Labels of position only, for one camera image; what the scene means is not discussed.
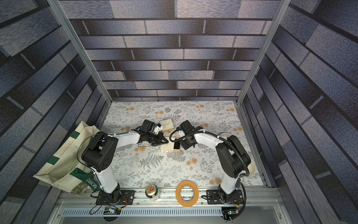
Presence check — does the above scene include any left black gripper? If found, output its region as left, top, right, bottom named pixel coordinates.
left=147, top=132, right=170, bottom=146

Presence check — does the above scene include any cream drawer jewelry box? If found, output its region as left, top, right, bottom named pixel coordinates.
left=160, top=136, right=180, bottom=152

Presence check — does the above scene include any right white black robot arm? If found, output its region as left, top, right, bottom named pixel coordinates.
left=175, top=126, right=255, bottom=198

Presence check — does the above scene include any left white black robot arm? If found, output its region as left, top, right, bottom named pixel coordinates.
left=81, top=128, right=169, bottom=194

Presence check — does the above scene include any floral table cloth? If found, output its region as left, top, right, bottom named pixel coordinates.
left=101, top=101, right=251, bottom=188

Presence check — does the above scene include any metal drink can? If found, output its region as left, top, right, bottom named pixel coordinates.
left=145, top=184, right=160, bottom=201

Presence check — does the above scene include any orange tape roll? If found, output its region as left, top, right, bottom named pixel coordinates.
left=175, top=180, right=199, bottom=207

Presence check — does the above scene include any plain cream ceramic bowl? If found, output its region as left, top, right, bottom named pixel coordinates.
left=248, top=161, right=257, bottom=175

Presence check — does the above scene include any cream green tote bag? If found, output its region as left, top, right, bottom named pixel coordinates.
left=34, top=122, right=100, bottom=196

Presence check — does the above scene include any black corrugated cable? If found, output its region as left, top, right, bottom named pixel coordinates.
left=169, top=129, right=250, bottom=177

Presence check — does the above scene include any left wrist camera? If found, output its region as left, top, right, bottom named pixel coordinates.
left=141, top=119, right=163, bottom=135

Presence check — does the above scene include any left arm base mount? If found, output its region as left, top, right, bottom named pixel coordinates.
left=96, top=189, right=135, bottom=205

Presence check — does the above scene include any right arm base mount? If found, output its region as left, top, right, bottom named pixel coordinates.
left=204, top=189, right=245, bottom=205

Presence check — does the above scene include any aluminium rail frame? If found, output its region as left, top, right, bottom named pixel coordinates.
left=47, top=186, right=292, bottom=224

